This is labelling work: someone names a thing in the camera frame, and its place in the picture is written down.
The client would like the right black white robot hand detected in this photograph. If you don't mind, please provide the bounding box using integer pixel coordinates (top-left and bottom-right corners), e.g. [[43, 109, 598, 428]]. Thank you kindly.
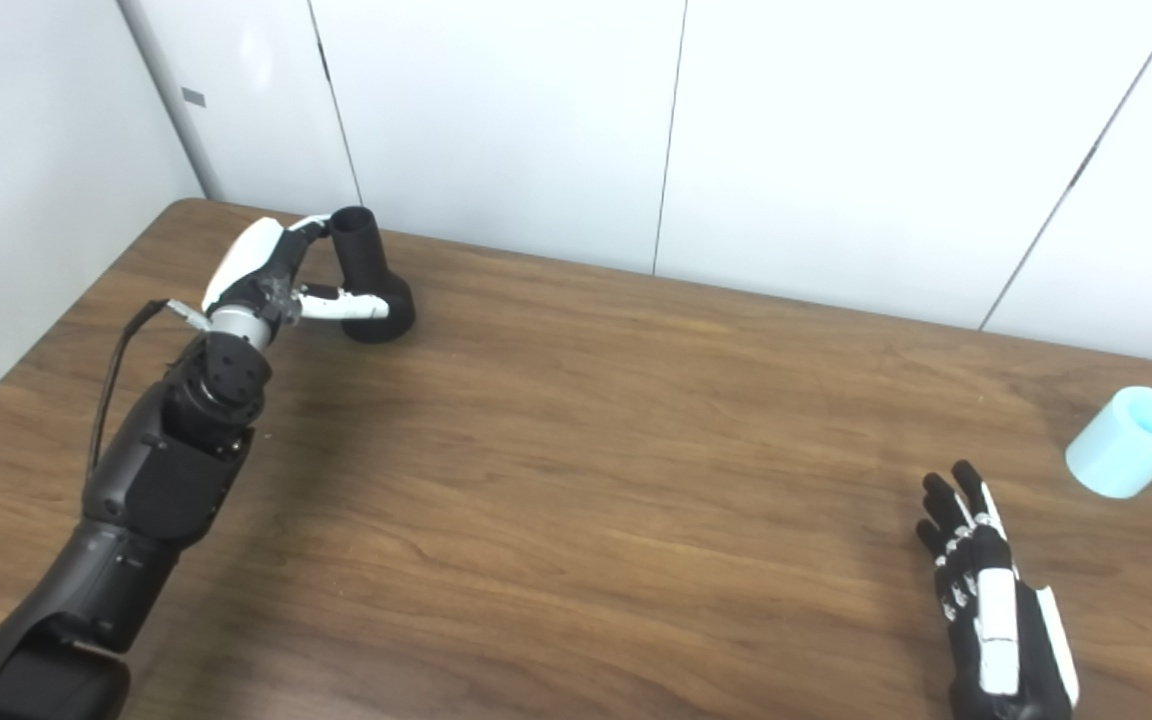
[[914, 459, 1082, 720]]

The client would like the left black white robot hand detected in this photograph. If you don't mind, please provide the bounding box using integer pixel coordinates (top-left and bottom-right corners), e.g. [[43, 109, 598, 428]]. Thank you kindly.
[[201, 212, 392, 346]]

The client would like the black cone nozzle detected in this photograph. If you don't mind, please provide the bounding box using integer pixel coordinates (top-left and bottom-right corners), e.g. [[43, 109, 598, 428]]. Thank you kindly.
[[329, 206, 417, 345]]

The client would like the light-blue hose piece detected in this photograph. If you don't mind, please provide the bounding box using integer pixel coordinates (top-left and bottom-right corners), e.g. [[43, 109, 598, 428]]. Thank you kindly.
[[1065, 386, 1152, 500]]

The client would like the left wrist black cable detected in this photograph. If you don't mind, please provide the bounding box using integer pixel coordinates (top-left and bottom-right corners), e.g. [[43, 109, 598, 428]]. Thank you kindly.
[[86, 298, 212, 481]]

